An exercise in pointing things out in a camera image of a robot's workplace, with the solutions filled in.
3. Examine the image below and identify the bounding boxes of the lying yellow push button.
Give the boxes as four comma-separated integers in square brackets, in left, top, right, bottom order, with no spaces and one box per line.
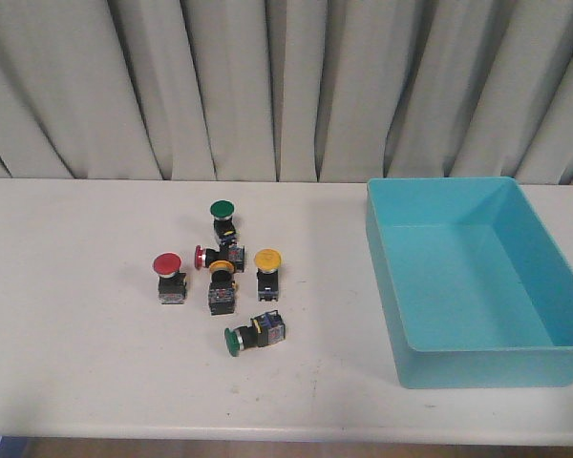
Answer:
[207,260,238,316]

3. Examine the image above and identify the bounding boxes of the red push button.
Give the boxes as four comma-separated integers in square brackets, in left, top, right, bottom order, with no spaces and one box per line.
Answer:
[194,244,245,273]
[153,252,187,305]

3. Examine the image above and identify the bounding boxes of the lying red push button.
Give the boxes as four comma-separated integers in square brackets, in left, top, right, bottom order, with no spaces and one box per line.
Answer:
[194,244,245,273]

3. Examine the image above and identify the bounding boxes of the lying green push button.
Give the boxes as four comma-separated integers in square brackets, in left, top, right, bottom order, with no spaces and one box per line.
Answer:
[223,310,287,357]

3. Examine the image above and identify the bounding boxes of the grey pleated curtain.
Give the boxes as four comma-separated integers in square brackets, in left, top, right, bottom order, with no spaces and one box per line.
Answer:
[0,1,573,185]

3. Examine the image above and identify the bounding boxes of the yellow push button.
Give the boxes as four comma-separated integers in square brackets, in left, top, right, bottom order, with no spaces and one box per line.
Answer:
[254,248,282,302]
[207,260,238,316]

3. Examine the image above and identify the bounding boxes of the blue plastic box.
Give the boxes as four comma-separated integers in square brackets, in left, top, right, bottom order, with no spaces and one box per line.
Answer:
[366,177,573,389]

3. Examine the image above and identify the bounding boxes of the upright green push button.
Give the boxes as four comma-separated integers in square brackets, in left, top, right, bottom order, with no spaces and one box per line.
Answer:
[210,199,238,246]

